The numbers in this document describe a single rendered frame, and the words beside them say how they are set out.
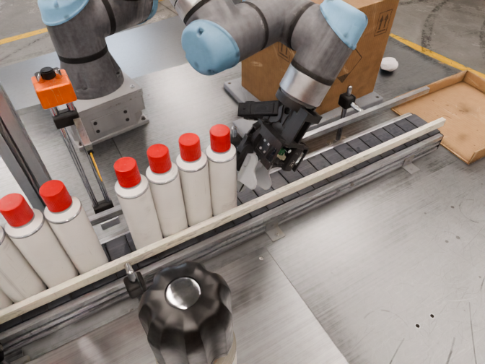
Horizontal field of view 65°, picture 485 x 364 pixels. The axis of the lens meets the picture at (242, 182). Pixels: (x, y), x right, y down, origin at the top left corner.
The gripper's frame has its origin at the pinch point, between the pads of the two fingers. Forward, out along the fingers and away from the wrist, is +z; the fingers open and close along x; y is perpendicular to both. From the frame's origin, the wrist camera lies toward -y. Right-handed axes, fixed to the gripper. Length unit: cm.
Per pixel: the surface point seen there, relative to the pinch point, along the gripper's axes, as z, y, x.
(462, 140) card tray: -22, 7, 59
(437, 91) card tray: -28, -12, 69
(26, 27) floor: 94, -332, 23
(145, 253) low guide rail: 12.3, 4.5, -17.1
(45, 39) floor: 89, -300, 32
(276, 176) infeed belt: -0.5, -2.3, 11.8
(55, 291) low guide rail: 19.5, 4.3, -30.0
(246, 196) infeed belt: 3.7, -0.7, 4.4
